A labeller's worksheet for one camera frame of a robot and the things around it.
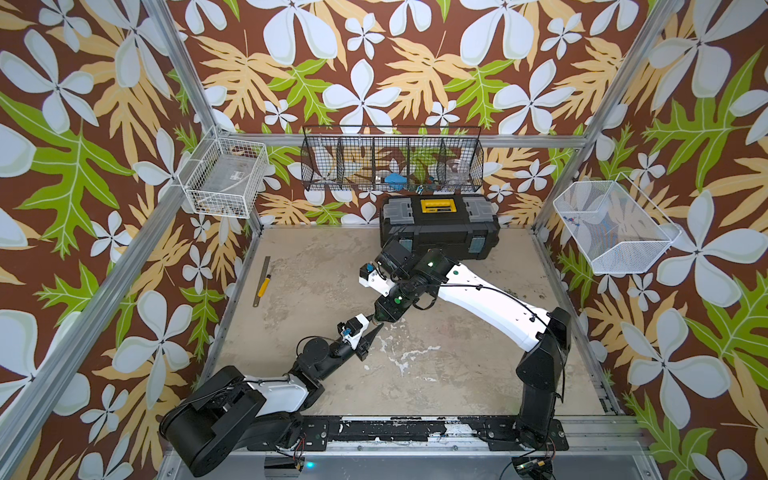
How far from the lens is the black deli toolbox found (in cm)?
100

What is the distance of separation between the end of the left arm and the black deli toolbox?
0.35 metres

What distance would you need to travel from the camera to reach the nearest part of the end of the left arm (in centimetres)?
66
